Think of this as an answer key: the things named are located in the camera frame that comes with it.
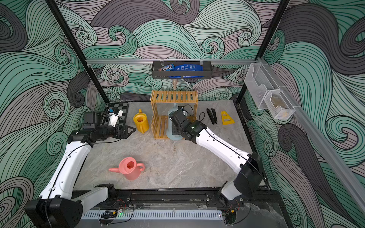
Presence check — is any aluminium wall rail back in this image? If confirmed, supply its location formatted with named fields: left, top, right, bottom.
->
left=86, top=58, right=257, bottom=66

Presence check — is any black corner frame post left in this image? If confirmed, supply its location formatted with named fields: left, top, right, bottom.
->
left=45, top=0, right=110, bottom=104

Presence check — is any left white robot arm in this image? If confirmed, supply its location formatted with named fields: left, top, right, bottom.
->
left=25, top=108, right=131, bottom=228

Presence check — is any black grey chessboard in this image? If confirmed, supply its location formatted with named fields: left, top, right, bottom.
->
left=107, top=102, right=129, bottom=125

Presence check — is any yellow plastic watering can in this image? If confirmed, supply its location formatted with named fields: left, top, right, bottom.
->
left=133, top=109, right=149, bottom=134

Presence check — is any aluminium wall rail right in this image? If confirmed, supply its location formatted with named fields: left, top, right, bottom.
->
left=256, top=58, right=365, bottom=213

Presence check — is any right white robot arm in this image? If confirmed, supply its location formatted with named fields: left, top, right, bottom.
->
left=169, top=108, right=265, bottom=200

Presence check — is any black corner frame post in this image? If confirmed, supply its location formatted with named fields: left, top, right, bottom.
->
left=235, top=0, right=291, bottom=105
left=45, top=0, right=110, bottom=104

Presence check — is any black corner frame post right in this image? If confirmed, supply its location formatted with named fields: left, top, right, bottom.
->
left=235, top=0, right=291, bottom=105

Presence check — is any wooden slatted shelf rack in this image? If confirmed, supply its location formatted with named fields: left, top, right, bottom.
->
left=150, top=90, right=199, bottom=141

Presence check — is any small candy packet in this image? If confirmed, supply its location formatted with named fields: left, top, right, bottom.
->
left=157, top=64, right=175, bottom=72

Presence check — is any clear plastic wall bin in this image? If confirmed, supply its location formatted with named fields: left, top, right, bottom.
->
left=244, top=63, right=295, bottom=121

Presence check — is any yellow triangular stand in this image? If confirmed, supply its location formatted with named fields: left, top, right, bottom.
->
left=221, top=111, right=235, bottom=125

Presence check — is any blue snack bag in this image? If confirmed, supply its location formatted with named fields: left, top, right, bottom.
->
left=174, top=64, right=203, bottom=72

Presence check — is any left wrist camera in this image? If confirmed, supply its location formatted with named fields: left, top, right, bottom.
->
left=108, top=108, right=123, bottom=127

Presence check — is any aluminium wall rail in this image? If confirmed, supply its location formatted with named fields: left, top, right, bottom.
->
left=256, top=58, right=365, bottom=213
left=86, top=58, right=257, bottom=66

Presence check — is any pink plastic watering can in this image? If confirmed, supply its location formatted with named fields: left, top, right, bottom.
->
left=109, top=157, right=145, bottom=181

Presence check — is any black stapler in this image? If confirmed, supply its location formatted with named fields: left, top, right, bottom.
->
left=206, top=108, right=218, bottom=124

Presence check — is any black wall basket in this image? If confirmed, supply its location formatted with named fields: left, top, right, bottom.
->
left=151, top=61, right=213, bottom=79

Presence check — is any light blue long-spout watering can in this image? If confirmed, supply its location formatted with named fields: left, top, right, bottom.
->
left=166, top=79, right=183, bottom=142

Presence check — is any white slotted cable duct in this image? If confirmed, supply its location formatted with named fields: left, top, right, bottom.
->
left=78, top=210, right=223, bottom=220

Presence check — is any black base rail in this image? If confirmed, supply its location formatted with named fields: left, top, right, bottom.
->
left=96, top=187, right=284, bottom=209

